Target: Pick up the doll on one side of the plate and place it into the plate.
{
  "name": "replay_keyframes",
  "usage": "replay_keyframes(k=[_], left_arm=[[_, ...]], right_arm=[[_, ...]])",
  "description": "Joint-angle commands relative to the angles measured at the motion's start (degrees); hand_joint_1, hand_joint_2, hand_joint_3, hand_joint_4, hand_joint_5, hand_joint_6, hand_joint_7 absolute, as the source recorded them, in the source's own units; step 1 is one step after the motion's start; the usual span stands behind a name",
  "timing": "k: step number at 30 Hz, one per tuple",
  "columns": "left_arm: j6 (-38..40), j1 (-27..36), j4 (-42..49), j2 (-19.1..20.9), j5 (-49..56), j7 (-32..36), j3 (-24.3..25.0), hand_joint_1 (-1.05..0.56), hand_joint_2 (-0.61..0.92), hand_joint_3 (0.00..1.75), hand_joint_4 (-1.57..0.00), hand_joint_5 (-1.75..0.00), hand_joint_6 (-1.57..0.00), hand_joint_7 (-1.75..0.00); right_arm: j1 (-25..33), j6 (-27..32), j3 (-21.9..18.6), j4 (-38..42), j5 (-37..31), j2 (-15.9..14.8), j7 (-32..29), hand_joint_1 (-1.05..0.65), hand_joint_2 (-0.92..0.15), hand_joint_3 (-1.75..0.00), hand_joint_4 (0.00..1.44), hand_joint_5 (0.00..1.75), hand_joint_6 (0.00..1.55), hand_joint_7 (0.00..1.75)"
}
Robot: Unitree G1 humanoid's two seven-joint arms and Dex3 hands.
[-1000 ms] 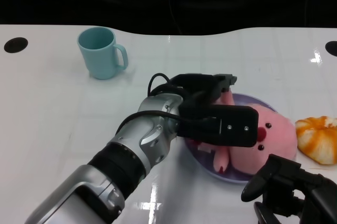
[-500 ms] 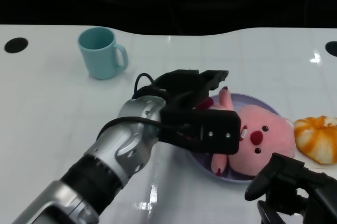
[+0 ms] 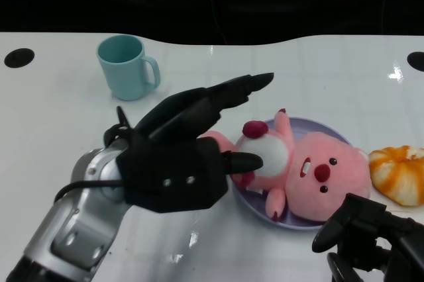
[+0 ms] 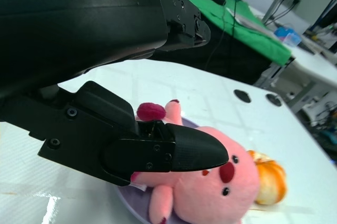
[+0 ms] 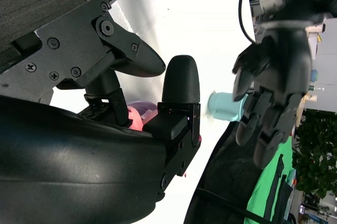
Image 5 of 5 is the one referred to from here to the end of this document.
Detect green cloth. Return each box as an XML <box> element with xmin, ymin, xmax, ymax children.
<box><xmin>243</xmin><ymin>135</ymin><xmax>299</xmax><ymax>224</ymax></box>

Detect pink plush doll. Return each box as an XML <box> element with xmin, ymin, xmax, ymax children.
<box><xmin>127</xmin><ymin>105</ymin><xmax>203</xmax><ymax>178</ymax></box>

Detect black backdrop cloth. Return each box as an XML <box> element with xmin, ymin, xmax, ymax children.
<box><xmin>183</xmin><ymin>120</ymin><xmax>267</xmax><ymax>224</ymax></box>

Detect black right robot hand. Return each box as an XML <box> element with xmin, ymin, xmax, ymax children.
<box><xmin>0</xmin><ymin>0</ymin><xmax>202</xmax><ymax>224</ymax></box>

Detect purple plastic plate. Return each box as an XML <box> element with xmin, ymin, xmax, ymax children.
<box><xmin>127</xmin><ymin>99</ymin><xmax>159</xmax><ymax>119</ymax></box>

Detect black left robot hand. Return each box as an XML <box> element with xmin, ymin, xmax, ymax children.
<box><xmin>231</xmin><ymin>20</ymin><xmax>314</xmax><ymax>170</ymax></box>

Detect green leafy plant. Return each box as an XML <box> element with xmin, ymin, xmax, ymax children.
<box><xmin>291</xmin><ymin>108</ymin><xmax>337</xmax><ymax>200</ymax></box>

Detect teal plastic mug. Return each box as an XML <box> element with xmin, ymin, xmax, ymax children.
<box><xmin>207</xmin><ymin>91</ymin><xmax>250</xmax><ymax>123</ymax></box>

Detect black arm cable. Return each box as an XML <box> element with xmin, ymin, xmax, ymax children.
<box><xmin>237</xmin><ymin>0</ymin><xmax>257</xmax><ymax>44</ymax></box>

